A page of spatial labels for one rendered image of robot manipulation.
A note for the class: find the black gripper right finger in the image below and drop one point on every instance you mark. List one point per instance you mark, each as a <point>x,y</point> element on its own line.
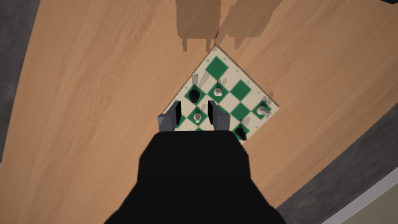
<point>220,120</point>

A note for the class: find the green and white chessboard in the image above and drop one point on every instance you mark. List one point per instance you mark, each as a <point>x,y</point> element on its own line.
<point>240,99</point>

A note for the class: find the white pawn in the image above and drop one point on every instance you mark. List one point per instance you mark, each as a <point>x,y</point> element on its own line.
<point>217,92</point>
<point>197,117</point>

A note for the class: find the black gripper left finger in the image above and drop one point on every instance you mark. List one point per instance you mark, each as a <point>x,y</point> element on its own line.
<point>169,120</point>

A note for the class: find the black chess piece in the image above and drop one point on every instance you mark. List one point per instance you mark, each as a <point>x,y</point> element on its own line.
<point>239,131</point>
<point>194,96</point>

